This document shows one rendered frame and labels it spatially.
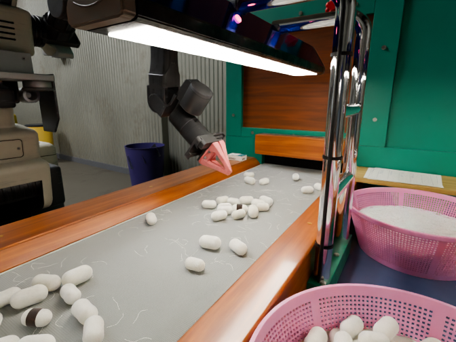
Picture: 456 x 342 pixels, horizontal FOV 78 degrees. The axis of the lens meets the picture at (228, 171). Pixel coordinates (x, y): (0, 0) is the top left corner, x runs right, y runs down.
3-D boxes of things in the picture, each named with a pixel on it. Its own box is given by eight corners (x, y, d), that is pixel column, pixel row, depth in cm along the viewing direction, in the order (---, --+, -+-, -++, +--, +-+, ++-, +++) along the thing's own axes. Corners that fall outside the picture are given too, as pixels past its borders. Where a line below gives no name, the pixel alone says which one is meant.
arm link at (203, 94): (170, 100, 76) (146, 102, 69) (189, 64, 70) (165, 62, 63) (199, 130, 74) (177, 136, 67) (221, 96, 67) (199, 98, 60)
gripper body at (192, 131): (227, 136, 70) (208, 116, 71) (201, 142, 61) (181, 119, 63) (214, 154, 73) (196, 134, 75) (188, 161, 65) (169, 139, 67)
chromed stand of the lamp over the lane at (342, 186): (217, 271, 51) (214, -7, 40) (264, 229, 67) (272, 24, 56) (324, 313, 41) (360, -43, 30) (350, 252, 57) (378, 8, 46)
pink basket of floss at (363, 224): (404, 302, 43) (414, 246, 40) (319, 227, 68) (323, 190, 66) (543, 283, 47) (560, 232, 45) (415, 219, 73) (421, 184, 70)
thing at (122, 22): (66, 28, 26) (54, -63, 24) (294, 76, 77) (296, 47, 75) (121, 14, 22) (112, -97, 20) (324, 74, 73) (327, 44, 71)
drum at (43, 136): (62, 161, 463) (56, 123, 448) (36, 165, 433) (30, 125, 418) (51, 159, 483) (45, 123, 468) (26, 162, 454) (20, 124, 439)
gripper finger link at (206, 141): (243, 161, 65) (218, 134, 68) (226, 168, 60) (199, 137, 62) (227, 180, 69) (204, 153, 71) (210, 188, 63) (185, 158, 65)
